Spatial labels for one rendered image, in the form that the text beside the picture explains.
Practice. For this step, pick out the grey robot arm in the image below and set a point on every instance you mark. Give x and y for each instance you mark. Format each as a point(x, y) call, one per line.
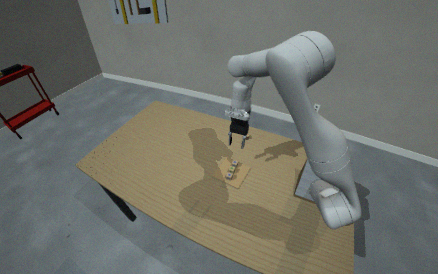
point(294, 65)

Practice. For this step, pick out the tan square mat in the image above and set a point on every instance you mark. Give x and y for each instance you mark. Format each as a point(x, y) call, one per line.
point(239, 175)

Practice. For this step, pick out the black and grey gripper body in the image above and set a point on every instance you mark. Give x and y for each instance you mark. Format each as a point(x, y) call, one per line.
point(239, 118)

